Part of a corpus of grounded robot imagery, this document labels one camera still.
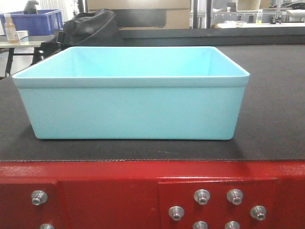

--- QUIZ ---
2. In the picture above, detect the dark grey conveyor belt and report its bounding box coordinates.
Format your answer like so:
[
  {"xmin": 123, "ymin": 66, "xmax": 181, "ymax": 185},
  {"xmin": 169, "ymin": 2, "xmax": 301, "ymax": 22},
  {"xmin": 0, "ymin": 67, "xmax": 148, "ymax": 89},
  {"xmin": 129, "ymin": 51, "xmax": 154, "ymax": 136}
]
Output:
[{"xmin": 0, "ymin": 27, "xmax": 305, "ymax": 162}]

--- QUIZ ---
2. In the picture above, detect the cardboard box stack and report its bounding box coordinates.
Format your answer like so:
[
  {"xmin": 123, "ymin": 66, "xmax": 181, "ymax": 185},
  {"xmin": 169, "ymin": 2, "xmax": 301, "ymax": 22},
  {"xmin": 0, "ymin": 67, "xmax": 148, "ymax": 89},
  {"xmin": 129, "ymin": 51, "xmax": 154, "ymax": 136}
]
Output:
[{"xmin": 86, "ymin": 0, "xmax": 191, "ymax": 30}]

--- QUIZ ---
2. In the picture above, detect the white paper cup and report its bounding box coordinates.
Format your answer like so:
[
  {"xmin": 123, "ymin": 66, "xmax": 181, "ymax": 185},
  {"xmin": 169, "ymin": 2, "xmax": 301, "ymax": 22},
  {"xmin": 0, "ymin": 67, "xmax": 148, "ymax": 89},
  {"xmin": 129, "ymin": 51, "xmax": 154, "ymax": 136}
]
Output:
[{"xmin": 17, "ymin": 30, "xmax": 29, "ymax": 44}]

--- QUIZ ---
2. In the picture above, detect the black duffel bag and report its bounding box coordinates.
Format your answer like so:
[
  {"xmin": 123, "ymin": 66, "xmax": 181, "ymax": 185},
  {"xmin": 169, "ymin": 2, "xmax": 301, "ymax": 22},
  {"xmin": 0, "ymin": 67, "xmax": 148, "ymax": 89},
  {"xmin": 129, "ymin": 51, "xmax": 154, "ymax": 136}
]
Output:
[{"xmin": 32, "ymin": 9, "xmax": 123, "ymax": 64}]

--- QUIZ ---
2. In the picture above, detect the orange drink bottle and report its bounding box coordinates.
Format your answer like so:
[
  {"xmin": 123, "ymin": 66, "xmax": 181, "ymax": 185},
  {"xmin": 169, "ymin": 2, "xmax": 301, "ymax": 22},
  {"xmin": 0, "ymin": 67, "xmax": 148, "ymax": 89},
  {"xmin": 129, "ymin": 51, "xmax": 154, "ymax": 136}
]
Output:
[{"xmin": 4, "ymin": 13, "xmax": 19, "ymax": 43}]

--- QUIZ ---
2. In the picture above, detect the blue crate on table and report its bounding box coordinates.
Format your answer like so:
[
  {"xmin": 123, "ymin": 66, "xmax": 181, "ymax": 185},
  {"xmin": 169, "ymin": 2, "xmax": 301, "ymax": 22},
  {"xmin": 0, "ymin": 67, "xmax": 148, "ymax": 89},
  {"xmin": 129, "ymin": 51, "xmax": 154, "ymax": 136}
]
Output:
[{"xmin": 9, "ymin": 9, "xmax": 63, "ymax": 36}]

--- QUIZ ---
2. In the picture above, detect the light blue plastic bin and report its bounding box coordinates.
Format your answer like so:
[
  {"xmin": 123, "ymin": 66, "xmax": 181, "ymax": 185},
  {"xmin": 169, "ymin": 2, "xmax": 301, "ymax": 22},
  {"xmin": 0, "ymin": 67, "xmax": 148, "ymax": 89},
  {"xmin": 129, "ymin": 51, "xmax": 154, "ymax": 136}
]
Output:
[{"xmin": 12, "ymin": 46, "xmax": 250, "ymax": 140}]

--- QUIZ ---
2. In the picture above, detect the white folding table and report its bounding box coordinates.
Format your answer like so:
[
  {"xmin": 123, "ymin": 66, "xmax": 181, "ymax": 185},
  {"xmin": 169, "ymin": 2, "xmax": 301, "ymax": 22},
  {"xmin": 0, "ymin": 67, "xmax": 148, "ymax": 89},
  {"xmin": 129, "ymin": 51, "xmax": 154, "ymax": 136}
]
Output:
[{"xmin": 0, "ymin": 35, "xmax": 54, "ymax": 79}]

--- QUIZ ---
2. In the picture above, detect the dark figurine in crate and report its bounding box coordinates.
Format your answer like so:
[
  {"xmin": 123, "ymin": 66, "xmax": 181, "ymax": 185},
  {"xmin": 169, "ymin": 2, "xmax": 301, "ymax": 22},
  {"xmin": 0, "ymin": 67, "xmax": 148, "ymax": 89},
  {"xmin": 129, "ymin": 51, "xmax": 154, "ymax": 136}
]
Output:
[{"xmin": 23, "ymin": 0, "xmax": 39, "ymax": 14}]

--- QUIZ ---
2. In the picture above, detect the red conveyor frame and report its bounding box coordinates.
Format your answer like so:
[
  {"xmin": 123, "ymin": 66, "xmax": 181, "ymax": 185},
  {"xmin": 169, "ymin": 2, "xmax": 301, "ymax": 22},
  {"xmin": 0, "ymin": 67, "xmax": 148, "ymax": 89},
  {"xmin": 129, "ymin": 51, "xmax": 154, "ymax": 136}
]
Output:
[{"xmin": 0, "ymin": 161, "xmax": 305, "ymax": 229}]

